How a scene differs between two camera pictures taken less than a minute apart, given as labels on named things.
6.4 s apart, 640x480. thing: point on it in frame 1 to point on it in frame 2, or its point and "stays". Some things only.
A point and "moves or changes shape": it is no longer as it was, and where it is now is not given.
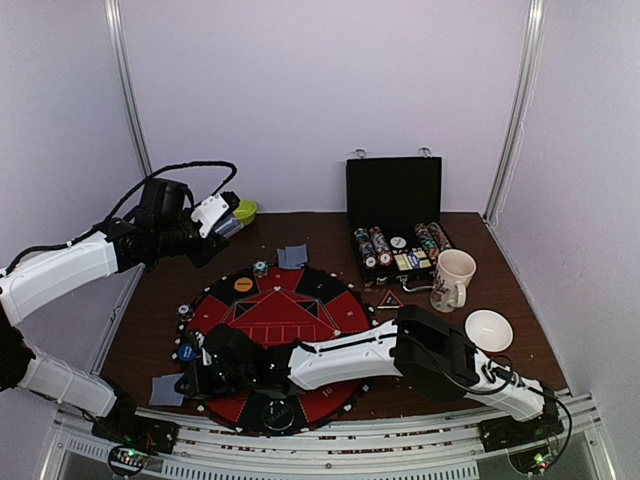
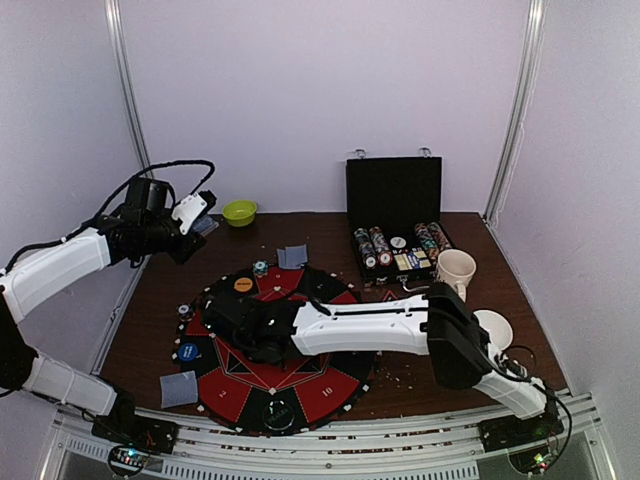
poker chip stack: x=260 y=268 stays
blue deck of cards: x=229 y=227 moves or changes shape
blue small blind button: x=186 y=352 stays
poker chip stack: x=185 y=312 stays
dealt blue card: x=163 y=392 moves or changes shape
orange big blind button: x=243 y=284 stays
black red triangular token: x=390 y=301 stays
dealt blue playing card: x=293 y=257 stays
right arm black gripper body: x=195 y=368 to x=215 y=311
